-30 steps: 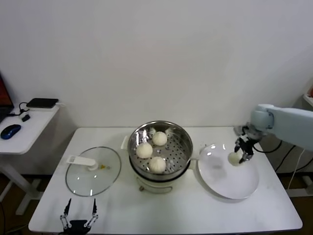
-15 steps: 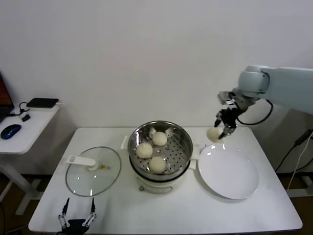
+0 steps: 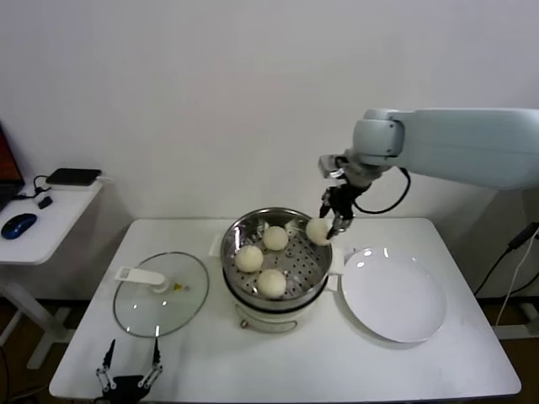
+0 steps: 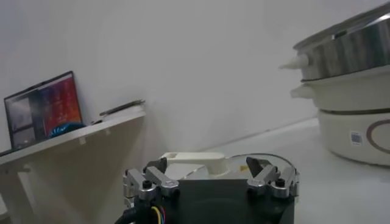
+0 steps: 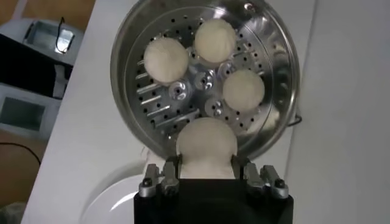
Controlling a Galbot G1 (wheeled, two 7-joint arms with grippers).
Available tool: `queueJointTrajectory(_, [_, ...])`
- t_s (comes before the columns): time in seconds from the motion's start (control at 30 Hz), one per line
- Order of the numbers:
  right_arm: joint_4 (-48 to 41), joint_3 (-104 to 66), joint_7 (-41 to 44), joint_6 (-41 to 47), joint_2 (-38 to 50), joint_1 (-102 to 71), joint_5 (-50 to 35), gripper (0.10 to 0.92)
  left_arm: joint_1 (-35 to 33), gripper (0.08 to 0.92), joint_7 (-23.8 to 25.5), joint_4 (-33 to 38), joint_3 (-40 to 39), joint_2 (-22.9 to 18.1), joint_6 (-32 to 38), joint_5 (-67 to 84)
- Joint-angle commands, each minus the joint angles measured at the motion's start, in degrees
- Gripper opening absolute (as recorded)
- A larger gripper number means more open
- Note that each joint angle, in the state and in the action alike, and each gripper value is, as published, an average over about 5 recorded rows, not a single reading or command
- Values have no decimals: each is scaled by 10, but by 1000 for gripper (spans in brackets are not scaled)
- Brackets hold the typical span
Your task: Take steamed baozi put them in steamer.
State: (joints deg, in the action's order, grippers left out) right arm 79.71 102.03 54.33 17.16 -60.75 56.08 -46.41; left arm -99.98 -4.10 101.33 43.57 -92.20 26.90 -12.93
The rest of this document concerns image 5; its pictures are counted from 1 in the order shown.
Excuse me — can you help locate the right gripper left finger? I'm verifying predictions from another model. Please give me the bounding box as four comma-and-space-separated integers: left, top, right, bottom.
138, 154, 183, 198

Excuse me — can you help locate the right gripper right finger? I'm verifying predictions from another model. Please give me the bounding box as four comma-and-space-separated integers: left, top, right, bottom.
231, 154, 289, 199

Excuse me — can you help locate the white steamed baozi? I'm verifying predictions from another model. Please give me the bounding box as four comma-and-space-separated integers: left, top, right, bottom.
175, 117, 238, 180
194, 18, 237, 65
222, 69, 265, 112
143, 37, 190, 85

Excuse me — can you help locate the stainless steel steamer basket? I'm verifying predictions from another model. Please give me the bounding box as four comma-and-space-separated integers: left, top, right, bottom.
110, 0, 301, 159

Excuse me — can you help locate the white round plate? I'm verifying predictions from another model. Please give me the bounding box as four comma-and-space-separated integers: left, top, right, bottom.
79, 158, 147, 224

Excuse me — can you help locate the white box with grey window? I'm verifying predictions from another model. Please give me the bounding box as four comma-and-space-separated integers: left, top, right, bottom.
0, 82, 63, 141

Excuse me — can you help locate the white housing with metal panel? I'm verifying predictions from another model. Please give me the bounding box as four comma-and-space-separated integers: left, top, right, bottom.
0, 17, 85, 66

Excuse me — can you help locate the black pot power cord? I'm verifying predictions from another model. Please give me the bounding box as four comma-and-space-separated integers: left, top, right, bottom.
286, 113, 303, 127

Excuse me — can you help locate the black floor cable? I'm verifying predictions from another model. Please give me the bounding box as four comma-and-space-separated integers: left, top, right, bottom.
0, 141, 42, 167

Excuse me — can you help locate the thin black looped wire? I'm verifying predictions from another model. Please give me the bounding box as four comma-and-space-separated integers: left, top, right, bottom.
54, 16, 76, 55

